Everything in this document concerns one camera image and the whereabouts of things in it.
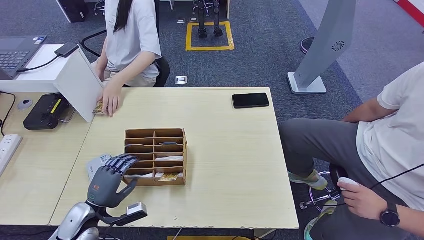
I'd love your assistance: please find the yellow floor tape line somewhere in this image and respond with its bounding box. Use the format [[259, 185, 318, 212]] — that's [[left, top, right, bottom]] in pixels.
[[166, 236, 253, 240]]

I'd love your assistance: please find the wooden card organizer box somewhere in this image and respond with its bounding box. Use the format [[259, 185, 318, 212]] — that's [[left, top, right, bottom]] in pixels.
[[121, 128, 189, 188]]

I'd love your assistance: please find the black desktop device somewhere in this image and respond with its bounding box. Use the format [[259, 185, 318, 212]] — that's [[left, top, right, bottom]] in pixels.
[[23, 93, 72, 132]]

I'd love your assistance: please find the white black humanoid robot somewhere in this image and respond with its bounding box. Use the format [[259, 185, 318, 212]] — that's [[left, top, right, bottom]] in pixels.
[[193, 0, 225, 39]]

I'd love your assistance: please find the black power adapter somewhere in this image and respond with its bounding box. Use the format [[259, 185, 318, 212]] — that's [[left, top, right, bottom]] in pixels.
[[54, 42, 80, 59]]

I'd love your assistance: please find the black adapter cable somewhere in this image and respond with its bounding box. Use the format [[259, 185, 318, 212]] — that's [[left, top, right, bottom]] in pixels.
[[16, 53, 61, 73]]

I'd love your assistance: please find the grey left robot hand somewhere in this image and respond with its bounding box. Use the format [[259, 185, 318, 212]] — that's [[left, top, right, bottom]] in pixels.
[[86, 153, 140, 210]]

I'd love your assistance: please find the seated person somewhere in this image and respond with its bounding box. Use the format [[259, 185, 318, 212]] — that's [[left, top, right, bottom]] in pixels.
[[279, 62, 424, 240], [92, 0, 172, 118]]

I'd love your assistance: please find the yellow floor tape square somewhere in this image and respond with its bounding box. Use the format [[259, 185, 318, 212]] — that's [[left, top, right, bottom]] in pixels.
[[185, 21, 235, 53]]

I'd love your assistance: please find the black office chair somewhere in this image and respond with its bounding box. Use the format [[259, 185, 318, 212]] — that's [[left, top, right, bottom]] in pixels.
[[79, 0, 172, 89]]

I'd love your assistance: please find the black desk cable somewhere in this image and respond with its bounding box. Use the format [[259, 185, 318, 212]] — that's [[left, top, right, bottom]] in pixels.
[[0, 91, 17, 138]]

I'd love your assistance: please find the black wristwatch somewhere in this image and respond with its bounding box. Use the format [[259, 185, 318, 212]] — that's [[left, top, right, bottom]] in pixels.
[[379, 202, 401, 228]]

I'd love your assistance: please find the black smartphone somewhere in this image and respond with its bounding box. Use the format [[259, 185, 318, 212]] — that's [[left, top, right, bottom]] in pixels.
[[231, 92, 271, 110]]

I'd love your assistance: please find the black stool chrome base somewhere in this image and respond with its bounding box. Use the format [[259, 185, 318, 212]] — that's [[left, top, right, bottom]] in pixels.
[[299, 163, 349, 214]]

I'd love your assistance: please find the black cabinet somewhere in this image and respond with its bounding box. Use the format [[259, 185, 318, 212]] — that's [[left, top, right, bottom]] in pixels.
[[54, 0, 90, 24]]

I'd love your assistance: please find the person's left hand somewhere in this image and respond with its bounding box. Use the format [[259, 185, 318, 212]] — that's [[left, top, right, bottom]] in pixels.
[[97, 82, 124, 118], [337, 181, 388, 221]]

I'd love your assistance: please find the white power strip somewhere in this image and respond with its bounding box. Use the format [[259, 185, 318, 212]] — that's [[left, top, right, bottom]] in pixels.
[[0, 134, 24, 178]]

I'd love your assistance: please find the white counter partition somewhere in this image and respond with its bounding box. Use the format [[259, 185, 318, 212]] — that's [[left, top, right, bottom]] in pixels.
[[0, 44, 106, 124]]

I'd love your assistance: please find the grey kiosk stand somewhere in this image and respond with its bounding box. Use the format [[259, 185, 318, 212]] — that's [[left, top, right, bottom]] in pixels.
[[286, 0, 358, 96]]

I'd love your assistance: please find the black mouse cable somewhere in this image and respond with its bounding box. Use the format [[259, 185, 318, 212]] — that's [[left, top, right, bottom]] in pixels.
[[317, 163, 424, 208]]

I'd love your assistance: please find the grey laptop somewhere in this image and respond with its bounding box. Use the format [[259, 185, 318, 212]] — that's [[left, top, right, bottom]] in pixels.
[[0, 35, 48, 81]]

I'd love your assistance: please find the grey desk grommet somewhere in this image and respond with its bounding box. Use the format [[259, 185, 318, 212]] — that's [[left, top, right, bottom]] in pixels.
[[17, 98, 34, 111]]

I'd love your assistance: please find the white handheld mouse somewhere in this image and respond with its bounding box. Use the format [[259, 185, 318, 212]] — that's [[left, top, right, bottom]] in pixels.
[[337, 177, 361, 192]]

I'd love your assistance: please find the black round base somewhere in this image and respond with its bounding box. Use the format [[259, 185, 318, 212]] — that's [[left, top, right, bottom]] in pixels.
[[299, 36, 316, 56]]

